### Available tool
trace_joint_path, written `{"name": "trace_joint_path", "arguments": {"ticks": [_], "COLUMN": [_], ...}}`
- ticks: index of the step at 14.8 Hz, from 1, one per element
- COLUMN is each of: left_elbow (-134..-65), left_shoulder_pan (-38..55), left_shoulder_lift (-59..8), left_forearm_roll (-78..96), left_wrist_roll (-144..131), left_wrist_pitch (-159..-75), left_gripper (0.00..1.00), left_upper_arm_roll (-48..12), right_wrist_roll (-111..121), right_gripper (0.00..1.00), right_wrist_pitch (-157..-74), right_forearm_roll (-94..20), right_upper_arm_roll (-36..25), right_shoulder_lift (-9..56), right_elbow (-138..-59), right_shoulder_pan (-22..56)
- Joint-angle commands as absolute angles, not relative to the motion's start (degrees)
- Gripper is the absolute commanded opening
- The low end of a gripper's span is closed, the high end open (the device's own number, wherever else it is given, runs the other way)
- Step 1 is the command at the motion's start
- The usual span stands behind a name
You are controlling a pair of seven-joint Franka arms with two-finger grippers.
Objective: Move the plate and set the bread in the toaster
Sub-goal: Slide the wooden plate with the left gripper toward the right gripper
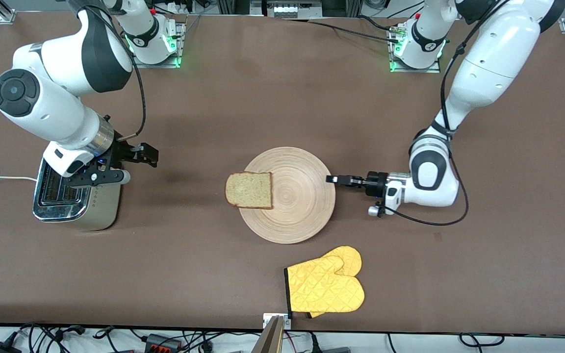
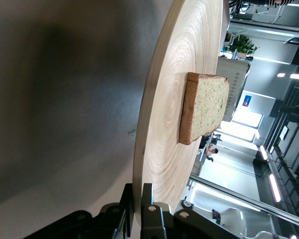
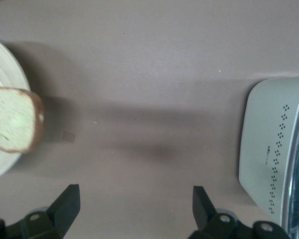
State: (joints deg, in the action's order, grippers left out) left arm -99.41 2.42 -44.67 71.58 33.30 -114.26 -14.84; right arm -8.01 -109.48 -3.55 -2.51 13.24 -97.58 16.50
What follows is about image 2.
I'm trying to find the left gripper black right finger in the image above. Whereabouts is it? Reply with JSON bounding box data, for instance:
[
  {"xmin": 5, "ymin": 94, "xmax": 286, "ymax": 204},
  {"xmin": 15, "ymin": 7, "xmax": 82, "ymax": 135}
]
[{"xmin": 140, "ymin": 183, "xmax": 240, "ymax": 239}]

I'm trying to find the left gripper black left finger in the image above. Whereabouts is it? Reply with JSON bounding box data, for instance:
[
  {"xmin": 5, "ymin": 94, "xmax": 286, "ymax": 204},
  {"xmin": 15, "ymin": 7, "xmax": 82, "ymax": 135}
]
[{"xmin": 22, "ymin": 183, "xmax": 136, "ymax": 239}]

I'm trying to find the round wooden plate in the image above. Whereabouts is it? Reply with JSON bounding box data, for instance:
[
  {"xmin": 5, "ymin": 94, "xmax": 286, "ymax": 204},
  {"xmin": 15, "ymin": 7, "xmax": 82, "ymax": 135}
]
[{"xmin": 133, "ymin": 0, "xmax": 231, "ymax": 229}]

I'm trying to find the brown bread slice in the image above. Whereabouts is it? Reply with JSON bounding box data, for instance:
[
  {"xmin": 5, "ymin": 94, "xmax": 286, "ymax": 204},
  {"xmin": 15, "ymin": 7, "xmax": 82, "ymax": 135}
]
[{"xmin": 178, "ymin": 72, "xmax": 230, "ymax": 146}]

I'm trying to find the chrome two-slot toaster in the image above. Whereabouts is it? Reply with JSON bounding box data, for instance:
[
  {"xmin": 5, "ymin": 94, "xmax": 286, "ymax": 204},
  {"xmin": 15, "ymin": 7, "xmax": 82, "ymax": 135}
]
[{"xmin": 218, "ymin": 57, "xmax": 251, "ymax": 122}]

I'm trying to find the seated person in background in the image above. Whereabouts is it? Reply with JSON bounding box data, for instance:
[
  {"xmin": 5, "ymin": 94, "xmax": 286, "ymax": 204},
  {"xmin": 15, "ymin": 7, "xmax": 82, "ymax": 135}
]
[{"xmin": 204, "ymin": 148, "xmax": 219, "ymax": 163}]

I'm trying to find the long ceiling light strip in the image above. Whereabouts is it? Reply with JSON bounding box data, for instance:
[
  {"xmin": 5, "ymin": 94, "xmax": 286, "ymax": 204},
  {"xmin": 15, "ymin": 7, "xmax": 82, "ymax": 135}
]
[
  {"xmin": 268, "ymin": 173, "xmax": 282, "ymax": 203},
  {"xmin": 259, "ymin": 144, "xmax": 268, "ymax": 161}
]

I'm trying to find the green potted plant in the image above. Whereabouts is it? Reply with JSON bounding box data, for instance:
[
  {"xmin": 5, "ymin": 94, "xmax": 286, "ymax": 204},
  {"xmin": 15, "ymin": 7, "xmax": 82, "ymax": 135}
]
[{"xmin": 229, "ymin": 34, "xmax": 260, "ymax": 59}]

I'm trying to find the blue red wall poster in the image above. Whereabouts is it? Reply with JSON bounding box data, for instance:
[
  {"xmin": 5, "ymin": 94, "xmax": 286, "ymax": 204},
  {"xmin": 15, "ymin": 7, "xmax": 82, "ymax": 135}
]
[{"xmin": 241, "ymin": 94, "xmax": 253, "ymax": 108}]

